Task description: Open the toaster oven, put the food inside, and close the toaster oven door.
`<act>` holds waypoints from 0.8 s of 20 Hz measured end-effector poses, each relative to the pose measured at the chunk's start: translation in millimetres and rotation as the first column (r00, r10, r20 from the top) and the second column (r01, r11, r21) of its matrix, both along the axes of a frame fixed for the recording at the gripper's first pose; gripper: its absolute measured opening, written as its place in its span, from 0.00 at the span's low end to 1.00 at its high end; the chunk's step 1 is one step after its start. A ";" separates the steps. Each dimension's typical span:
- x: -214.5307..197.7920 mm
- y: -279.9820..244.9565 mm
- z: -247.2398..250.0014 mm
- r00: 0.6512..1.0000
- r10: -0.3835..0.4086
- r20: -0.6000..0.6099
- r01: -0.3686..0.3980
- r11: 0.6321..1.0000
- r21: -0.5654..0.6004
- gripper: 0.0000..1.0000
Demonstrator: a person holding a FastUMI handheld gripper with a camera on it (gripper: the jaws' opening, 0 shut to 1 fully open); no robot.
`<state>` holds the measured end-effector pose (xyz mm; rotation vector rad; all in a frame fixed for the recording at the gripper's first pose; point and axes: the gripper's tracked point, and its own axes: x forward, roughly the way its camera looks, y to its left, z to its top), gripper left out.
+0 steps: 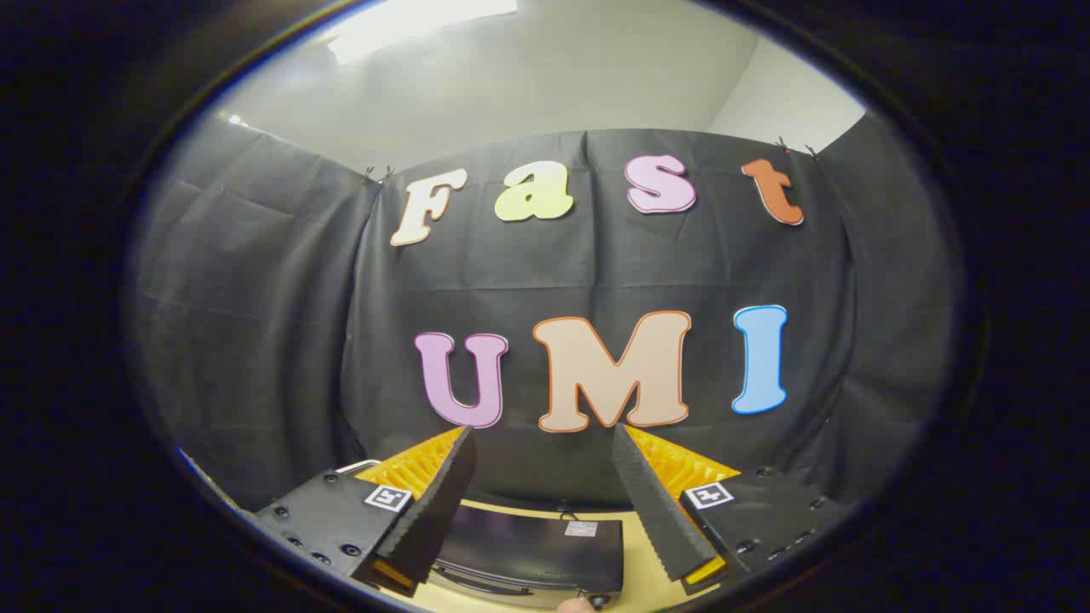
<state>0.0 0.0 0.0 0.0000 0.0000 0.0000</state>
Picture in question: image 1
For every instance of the black backdrop cloth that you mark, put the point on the black backdrop cloth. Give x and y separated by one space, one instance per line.
596 264

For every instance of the black toaster oven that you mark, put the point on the black toaster oven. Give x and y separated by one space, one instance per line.
528 545

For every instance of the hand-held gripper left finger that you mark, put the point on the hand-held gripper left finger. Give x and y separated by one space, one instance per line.
443 498

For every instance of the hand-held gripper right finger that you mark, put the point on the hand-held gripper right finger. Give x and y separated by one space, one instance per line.
651 498

